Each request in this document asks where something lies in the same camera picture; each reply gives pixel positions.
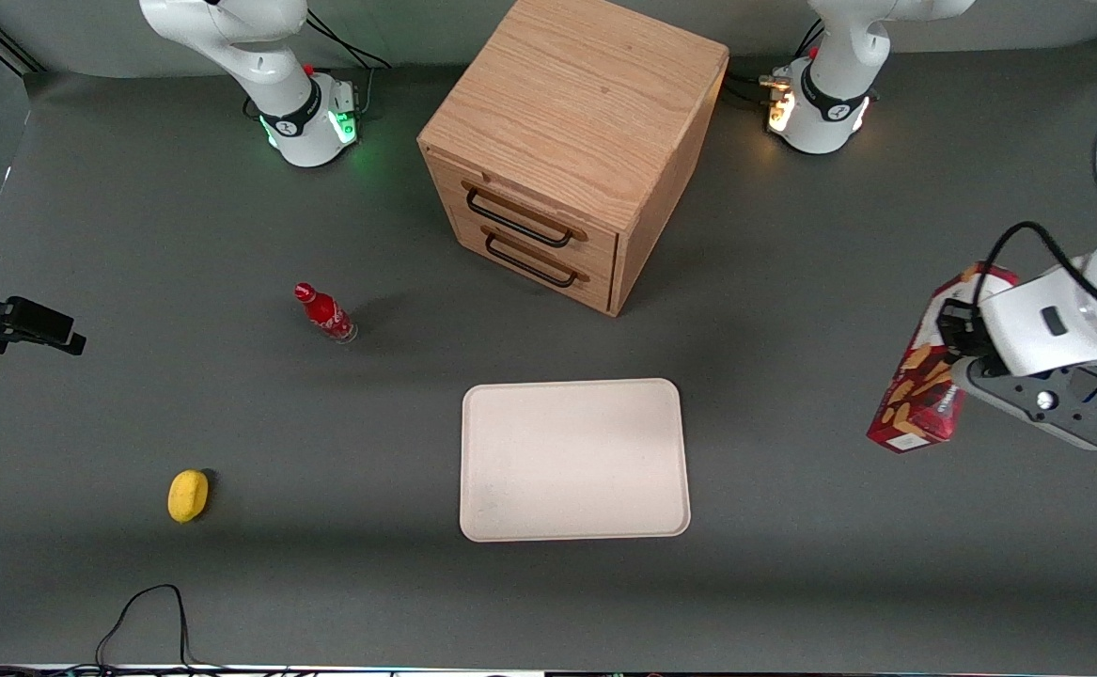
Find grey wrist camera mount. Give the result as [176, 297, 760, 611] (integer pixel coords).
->
[952, 355, 1097, 452]

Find black right base cables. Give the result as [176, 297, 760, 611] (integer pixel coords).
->
[306, 9, 392, 118]

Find black base cables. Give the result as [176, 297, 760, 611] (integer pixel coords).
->
[725, 71, 776, 107]
[306, 9, 392, 118]

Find beige plastic tray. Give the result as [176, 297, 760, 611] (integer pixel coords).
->
[460, 378, 692, 543]

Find black looped table cable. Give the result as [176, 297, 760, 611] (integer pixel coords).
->
[95, 584, 197, 670]

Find yellow lemon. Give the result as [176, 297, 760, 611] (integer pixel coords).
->
[167, 469, 211, 524]

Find wooden drawer front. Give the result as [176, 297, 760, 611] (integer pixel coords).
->
[459, 175, 619, 279]
[477, 224, 617, 313]

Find wooden drawer cabinet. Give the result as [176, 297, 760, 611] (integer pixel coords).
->
[417, 0, 730, 318]

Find red cookie box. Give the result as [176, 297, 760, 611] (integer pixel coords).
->
[866, 262, 1020, 454]

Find black drawer handle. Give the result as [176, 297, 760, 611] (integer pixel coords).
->
[466, 188, 575, 249]
[484, 233, 579, 289]

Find black stand rod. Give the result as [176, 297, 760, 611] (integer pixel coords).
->
[0, 11, 47, 76]

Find black left base cables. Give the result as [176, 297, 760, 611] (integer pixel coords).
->
[725, 71, 776, 107]

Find red cola bottle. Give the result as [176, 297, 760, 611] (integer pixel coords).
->
[293, 282, 359, 345]

